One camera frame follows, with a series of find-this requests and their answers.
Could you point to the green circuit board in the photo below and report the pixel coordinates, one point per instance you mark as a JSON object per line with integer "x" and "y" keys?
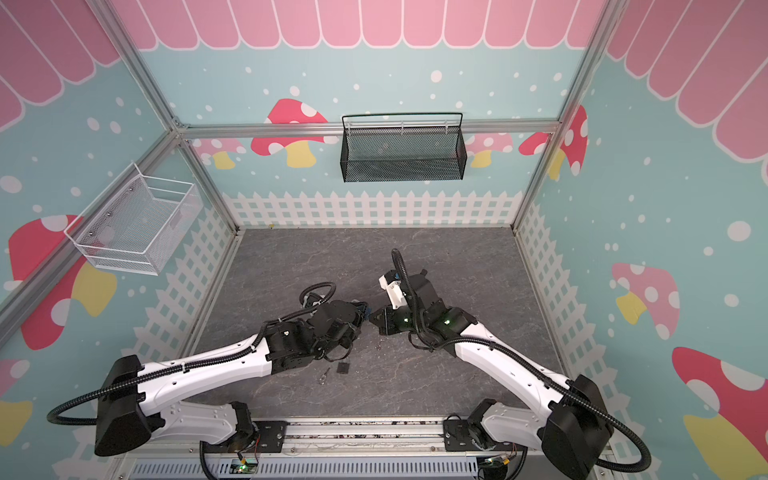
{"x": 244, "y": 467}
{"x": 497, "y": 461}

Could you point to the left green circuit board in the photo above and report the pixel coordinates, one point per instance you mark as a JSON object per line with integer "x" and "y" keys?
{"x": 244, "y": 467}

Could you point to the white wire mesh basket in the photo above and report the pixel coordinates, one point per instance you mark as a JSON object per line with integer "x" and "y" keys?
{"x": 137, "y": 223}

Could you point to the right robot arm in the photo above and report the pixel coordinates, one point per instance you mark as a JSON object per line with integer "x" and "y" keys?
{"x": 568, "y": 419}

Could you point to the black wire mesh basket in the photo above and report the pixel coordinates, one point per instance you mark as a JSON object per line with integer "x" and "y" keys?
{"x": 403, "y": 147}

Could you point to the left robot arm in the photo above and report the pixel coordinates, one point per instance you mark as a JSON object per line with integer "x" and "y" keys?
{"x": 139, "y": 403}

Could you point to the right green circuit board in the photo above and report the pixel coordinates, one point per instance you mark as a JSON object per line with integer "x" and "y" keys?
{"x": 497, "y": 461}

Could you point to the white slotted cable duct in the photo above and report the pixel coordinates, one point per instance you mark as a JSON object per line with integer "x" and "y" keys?
{"x": 353, "y": 468}

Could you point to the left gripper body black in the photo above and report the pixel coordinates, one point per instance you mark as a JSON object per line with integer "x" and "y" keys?
{"x": 354, "y": 330}

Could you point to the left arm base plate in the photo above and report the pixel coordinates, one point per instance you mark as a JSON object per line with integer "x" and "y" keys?
{"x": 263, "y": 436}

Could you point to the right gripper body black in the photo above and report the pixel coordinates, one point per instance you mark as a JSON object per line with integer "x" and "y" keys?
{"x": 384, "y": 317}

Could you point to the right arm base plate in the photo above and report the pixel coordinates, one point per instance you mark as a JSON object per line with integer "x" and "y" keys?
{"x": 460, "y": 435}

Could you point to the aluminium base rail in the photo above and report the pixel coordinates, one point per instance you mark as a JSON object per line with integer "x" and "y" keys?
{"x": 305, "y": 436}

